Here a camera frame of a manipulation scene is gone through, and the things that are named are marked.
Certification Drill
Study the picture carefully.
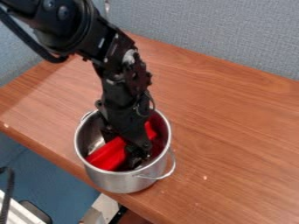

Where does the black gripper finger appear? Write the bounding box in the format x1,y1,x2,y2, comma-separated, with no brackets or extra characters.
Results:
98,120,117,143
125,143,152,171

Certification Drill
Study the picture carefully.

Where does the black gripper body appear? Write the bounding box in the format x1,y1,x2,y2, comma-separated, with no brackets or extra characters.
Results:
94,91,154,147

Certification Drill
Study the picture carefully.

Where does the metal pot with handles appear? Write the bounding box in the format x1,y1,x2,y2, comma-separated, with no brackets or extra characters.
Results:
73,110,176,193

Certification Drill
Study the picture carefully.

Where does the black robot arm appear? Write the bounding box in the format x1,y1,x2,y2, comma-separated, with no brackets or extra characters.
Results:
0,0,153,168

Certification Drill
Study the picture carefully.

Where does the white ribbed appliance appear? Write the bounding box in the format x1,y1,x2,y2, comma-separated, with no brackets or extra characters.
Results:
0,199,46,224

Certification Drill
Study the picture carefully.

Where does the white bracket under table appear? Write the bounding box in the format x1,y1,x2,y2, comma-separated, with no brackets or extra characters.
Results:
78,193,120,224

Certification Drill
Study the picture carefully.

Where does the black cable lower left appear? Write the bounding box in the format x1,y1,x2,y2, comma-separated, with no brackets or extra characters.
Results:
0,166,16,224

